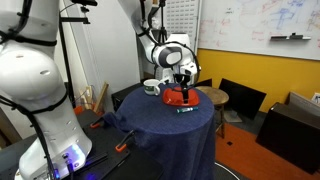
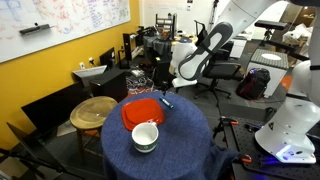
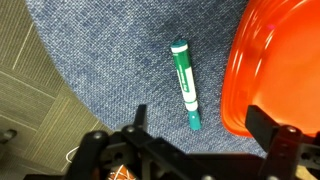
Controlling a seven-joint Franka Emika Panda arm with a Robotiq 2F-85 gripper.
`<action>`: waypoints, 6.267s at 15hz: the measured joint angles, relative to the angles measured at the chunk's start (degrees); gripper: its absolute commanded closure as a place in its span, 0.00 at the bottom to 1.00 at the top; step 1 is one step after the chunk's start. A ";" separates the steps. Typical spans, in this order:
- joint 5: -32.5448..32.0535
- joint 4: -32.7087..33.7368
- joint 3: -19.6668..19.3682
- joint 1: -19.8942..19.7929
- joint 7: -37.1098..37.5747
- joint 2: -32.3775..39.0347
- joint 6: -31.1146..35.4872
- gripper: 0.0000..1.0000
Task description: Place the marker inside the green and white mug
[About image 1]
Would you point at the round wooden stool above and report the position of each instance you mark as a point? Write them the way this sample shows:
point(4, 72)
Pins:
point(216, 95)

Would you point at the teal and white marker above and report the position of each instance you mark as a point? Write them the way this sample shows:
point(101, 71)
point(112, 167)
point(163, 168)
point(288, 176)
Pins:
point(186, 109)

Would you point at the white pegboard panel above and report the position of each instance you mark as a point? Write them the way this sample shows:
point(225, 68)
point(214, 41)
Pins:
point(183, 20)

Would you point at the whiteboard marker tray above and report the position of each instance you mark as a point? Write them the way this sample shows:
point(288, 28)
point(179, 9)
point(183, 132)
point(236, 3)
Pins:
point(290, 37)

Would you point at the orange and black clamp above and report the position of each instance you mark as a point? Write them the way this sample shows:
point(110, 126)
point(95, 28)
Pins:
point(95, 125)
point(120, 147)

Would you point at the wooden planks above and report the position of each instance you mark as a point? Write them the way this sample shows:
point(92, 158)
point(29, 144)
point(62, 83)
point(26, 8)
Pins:
point(101, 98)

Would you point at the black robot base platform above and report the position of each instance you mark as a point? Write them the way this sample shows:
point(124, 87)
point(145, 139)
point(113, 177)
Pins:
point(106, 140)

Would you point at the green and white mug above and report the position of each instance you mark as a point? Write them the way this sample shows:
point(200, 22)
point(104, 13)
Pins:
point(150, 88)

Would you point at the round black floor base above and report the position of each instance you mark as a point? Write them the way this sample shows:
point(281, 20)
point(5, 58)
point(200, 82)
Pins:
point(221, 173)

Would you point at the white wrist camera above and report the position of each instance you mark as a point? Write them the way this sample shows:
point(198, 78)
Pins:
point(190, 68)

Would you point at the grey panel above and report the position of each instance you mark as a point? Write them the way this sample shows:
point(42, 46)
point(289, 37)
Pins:
point(305, 105)

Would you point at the small black leaning panel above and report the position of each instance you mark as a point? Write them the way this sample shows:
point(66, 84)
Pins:
point(204, 83)

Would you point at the large black box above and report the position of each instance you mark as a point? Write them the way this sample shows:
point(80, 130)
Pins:
point(286, 140)

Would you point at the red square plate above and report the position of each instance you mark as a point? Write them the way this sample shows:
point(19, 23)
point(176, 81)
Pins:
point(173, 97)

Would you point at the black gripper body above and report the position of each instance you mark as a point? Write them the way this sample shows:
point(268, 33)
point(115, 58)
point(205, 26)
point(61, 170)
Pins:
point(182, 79)

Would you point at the black tripod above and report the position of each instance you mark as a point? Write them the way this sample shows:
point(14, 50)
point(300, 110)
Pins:
point(163, 33)

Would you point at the orange object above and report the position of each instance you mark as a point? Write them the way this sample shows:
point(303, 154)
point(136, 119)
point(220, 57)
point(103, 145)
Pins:
point(79, 110)

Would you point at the black camera stand pole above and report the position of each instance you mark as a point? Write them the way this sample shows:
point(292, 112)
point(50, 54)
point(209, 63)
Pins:
point(65, 60)

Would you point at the blue tablecloth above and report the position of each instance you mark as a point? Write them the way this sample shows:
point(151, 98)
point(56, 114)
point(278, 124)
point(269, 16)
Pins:
point(166, 140)

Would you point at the whiteboard with scribbles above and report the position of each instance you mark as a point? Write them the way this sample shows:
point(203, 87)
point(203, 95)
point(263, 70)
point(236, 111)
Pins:
point(250, 20)

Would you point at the large black leaning panel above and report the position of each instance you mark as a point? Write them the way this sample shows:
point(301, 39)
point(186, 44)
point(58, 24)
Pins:
point(243, 98)

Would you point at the black cabinet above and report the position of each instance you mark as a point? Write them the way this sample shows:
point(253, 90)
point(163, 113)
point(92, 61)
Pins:
point(123, 96)

